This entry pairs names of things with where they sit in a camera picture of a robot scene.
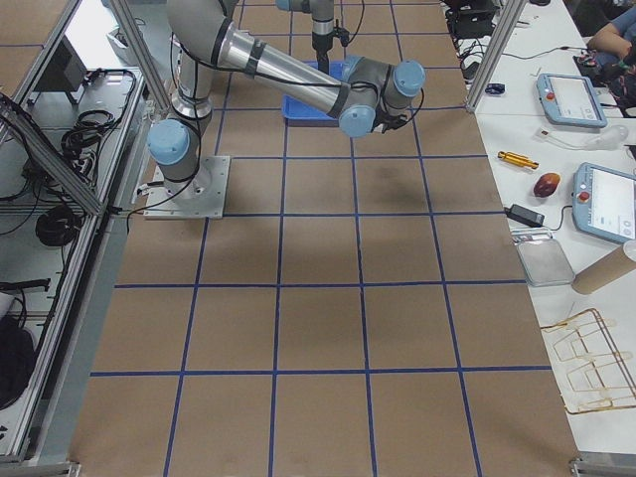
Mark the person forearm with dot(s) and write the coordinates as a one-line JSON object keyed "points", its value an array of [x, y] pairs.
{"points": [[615, 38]]}

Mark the blue plastic tray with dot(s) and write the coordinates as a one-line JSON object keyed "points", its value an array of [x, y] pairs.
{"points": [[311, 108]]}

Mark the black power brick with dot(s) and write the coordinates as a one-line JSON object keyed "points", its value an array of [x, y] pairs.
{"points": [[524, 216]]}

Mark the gold metal cylinder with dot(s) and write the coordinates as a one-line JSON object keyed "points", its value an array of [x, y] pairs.
{"points": [[517, 160]]}

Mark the grey metal tin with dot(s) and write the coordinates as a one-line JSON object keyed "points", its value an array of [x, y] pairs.
{"points": [[542, 257]]}

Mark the red apple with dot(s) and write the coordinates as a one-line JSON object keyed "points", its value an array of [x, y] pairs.
{"points": [[546, 185]]}

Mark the upper teach pendant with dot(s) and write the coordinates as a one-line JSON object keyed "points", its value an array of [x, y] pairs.
{"points": [[570, 101]]}

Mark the teach pendant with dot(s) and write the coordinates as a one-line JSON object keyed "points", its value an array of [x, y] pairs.
{"points": [[570, 101], [603, 203]]}

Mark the lower teach pendant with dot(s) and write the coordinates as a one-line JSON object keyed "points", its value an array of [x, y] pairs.
{"points": [[603, 203]]}

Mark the cardboard tube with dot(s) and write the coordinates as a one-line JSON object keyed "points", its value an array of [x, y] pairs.
{"points": [[612, 266]]}

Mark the clear plastic bag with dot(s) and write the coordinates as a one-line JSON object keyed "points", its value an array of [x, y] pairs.
{"points": [[610, 138]]}

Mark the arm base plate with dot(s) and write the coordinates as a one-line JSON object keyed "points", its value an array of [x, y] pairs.
{"points": [[204, 197]]}

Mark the aluminium frame rail left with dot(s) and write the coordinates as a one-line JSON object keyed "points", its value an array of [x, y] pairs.
{"points": [[72, 116]]}

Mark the aluminium frame post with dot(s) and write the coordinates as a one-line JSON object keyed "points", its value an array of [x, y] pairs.
{"points": [[510, 14]]}

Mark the gold wire rack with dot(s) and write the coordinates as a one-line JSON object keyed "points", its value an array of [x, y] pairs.
{"points": [[592, 372]]}

